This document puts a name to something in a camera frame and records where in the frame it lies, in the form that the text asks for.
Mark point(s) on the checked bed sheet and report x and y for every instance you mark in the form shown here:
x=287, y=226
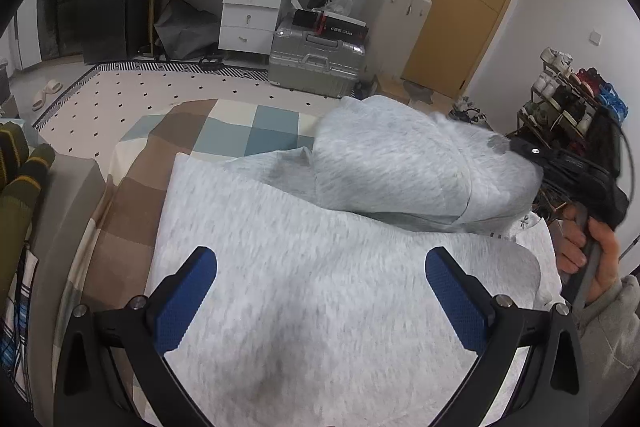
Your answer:
x=200, y=127

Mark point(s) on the grey floor rag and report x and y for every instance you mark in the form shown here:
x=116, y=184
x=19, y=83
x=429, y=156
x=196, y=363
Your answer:
x=420, y=92

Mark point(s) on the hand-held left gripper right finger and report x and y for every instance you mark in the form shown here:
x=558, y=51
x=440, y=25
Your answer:
x=455, y=302

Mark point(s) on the white desk with drawers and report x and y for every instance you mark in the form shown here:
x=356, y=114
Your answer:
x=245, y=14

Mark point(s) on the green striped garment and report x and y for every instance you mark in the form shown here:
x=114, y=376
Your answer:
x=15, y=207

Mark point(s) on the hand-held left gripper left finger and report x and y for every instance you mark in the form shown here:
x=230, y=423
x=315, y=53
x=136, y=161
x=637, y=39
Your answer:
x=185, y=302

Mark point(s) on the dark plastic bag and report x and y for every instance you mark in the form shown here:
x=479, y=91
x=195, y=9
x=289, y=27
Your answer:
x=185, y=29

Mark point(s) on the person's right forearm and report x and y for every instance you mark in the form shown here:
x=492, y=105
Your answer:
x=610, y=337

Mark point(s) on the person's right hand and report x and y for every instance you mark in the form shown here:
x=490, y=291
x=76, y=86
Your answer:
x=607, y=257

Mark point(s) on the grey upholstered bed frame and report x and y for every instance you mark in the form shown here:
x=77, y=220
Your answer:
x=70, y=207

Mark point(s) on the silver suitcase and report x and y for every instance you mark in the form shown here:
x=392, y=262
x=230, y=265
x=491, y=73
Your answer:
x=310, y=62

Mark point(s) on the wooden shoe rack with shoes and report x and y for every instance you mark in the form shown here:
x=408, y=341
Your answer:
x=545, y=82

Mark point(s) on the white dotted rug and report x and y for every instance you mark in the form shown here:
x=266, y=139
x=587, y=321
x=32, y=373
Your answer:
x=150, y=87

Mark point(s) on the black box with red stripe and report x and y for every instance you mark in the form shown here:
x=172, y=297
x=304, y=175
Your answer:
x=345, y=28

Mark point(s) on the light grey sweatshirt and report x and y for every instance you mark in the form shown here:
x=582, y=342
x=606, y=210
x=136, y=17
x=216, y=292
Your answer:
x=320, y=282

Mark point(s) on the pile of sneakers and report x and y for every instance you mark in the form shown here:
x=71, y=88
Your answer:
x=467, y=112

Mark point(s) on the white light switch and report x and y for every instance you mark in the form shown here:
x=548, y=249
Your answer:
x=595, y=38

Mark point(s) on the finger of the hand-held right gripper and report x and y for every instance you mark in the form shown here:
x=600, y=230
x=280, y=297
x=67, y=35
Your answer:
x=530, y=151

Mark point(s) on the blue plaid cloth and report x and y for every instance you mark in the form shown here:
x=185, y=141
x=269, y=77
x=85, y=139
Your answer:
x=17, y=317

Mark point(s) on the white cabinet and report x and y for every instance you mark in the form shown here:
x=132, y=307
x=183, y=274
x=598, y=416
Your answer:
x=395, y=22

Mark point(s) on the bamboo shoe rack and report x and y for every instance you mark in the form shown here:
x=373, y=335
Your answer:
x=525, y=117

